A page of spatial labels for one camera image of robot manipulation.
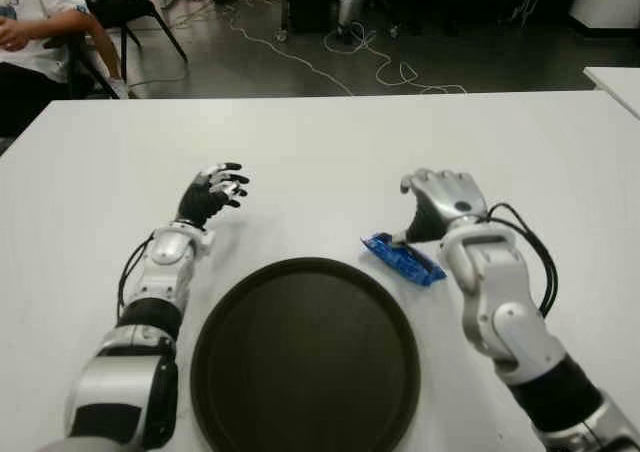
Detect left robot hand black silver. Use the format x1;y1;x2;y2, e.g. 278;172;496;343
178;162;251;231

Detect right robot hand black silver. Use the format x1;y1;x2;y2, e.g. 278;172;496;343
392;168;489;247

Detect blue Oreo cookie pack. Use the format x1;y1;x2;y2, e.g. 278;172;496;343
359;231;448;287

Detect dark brown round tray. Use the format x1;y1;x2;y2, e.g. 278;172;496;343
189;256;421;452

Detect white side table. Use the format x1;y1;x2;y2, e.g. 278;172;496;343
582;65;640;118

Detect black folding chair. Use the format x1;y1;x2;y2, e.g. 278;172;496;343
64;0;190;98

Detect silver humanoid robot leg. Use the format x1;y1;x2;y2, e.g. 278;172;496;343
335;0;374;36

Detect black cabinet on casters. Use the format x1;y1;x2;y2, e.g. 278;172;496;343
277;0;341;43

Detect seated person white shirt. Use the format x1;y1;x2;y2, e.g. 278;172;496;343
0;0;130;138

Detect black cables of left arm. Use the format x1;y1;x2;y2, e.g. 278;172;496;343
116;234;154;318

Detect black cables of arm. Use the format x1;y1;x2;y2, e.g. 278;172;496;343
487;202;559;318
116;234;154;318

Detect black cables of right arm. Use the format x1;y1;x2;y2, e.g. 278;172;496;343
487;202;559;318

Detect white cable on floor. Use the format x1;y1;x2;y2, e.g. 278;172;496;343
227;9;469;96

